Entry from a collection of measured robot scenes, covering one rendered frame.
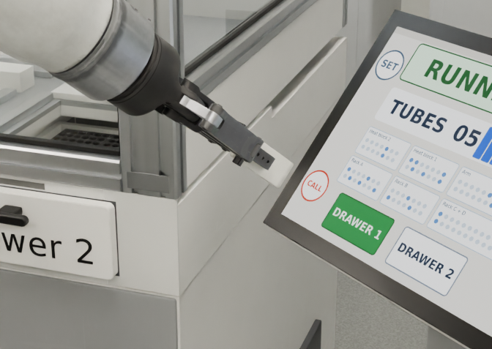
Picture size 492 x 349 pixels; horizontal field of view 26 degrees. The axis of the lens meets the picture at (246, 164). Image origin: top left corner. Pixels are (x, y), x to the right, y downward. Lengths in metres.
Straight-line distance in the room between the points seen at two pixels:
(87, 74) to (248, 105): 0.76
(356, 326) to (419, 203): 1.81
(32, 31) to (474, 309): 0.51
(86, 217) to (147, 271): 0.11
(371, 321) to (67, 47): 2.19
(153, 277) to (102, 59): 0.61
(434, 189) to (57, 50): 0.47
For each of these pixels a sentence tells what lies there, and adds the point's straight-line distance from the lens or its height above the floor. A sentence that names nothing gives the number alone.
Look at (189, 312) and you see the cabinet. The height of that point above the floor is 0.75.
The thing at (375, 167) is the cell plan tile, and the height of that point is 1.05.
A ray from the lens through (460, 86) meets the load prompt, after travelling 1.21.
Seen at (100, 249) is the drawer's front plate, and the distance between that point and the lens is 1.46.
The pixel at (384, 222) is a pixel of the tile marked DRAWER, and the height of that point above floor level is 1.02.
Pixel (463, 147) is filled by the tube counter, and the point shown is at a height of 1.10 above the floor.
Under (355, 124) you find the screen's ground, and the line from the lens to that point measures 1.27.
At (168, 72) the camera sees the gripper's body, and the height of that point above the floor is 1.24.
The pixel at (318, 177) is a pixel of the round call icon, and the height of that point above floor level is 1.02.
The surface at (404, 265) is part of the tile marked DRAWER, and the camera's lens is 1.14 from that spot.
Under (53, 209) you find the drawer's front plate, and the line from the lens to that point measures 1.47.
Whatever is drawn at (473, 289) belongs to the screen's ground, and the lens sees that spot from 1.09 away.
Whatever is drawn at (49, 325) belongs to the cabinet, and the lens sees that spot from 1.59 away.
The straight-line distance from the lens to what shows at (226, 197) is 1.60.
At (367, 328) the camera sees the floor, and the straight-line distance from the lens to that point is 2.96.
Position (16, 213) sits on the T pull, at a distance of 1.48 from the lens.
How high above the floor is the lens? 1.52
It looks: 22 degrees down
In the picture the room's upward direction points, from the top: straight up
